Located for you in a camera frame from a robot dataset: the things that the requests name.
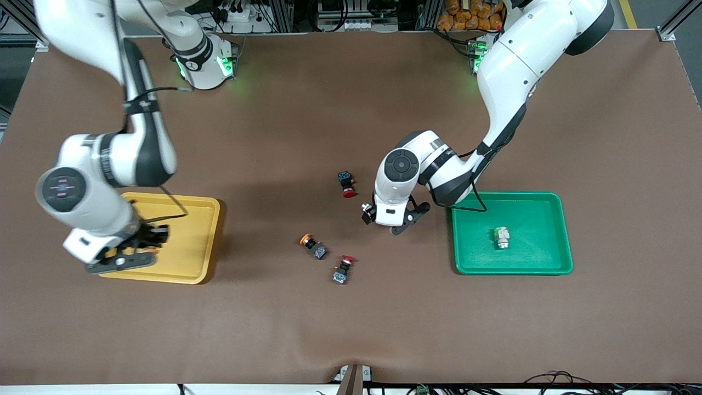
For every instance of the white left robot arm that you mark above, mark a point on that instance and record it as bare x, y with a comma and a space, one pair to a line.
526, 55

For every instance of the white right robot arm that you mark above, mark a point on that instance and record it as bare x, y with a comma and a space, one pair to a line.
109, 159

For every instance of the yellow plastic tray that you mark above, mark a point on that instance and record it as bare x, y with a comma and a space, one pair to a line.
192, 241

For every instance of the red mushroom push button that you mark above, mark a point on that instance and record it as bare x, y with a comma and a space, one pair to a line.
344, 178
341, 274

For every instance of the yellow-orange mushroom push button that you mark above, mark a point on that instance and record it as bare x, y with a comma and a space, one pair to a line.
317, 249

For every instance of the green plastic tray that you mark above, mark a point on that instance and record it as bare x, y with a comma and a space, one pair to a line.
537, 252

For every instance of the brown table mat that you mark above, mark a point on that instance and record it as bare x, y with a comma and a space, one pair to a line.
307, 99

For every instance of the white power strip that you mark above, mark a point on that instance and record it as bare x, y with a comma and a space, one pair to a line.
351, 24
238, 22

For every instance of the pile of orange objects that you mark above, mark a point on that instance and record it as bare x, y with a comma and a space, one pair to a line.
466, 16

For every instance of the camera mount post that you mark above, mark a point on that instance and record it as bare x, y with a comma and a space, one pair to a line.
351, 384

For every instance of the aluminium frame profile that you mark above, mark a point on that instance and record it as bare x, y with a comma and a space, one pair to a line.
19, 16
666, 34

